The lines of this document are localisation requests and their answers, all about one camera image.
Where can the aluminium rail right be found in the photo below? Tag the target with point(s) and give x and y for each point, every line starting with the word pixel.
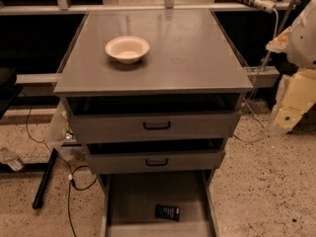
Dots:
pixel 264 79

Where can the top grey drawer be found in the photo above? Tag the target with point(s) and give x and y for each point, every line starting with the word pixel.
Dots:
pixel 153 117

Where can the clear plastic bottle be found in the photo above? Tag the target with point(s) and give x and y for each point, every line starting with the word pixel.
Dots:
pixel 11 159

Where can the aluminium rail left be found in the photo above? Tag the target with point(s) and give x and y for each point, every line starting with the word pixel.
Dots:
pixel 37 78

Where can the grey drawer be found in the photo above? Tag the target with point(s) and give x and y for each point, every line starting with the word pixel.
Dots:
pixel 130 201
pixel 153 117
pixel 154 156

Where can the white paper bowl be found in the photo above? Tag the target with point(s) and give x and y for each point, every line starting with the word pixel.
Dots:
pixel 127 50

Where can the dark blue snack bar wrapper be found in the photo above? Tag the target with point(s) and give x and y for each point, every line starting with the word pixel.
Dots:
pixel 167 212

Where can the grey drawer cabinet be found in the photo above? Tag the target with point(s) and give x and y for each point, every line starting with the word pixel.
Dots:
pixel 188 54

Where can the middle grey drawer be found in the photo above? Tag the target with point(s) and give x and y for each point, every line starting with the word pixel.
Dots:
pixel 154 156

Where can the aluminium rail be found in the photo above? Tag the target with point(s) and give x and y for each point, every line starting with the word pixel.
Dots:
pixel 37 78
pixel 264 79

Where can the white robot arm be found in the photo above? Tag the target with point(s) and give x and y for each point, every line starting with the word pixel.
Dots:
pixel 296 95

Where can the black metal leg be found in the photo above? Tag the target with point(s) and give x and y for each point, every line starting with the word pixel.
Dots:
pixel 38 201

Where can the bottom grey drawer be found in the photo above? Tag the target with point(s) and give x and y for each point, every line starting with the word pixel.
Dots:
pixel 130 201

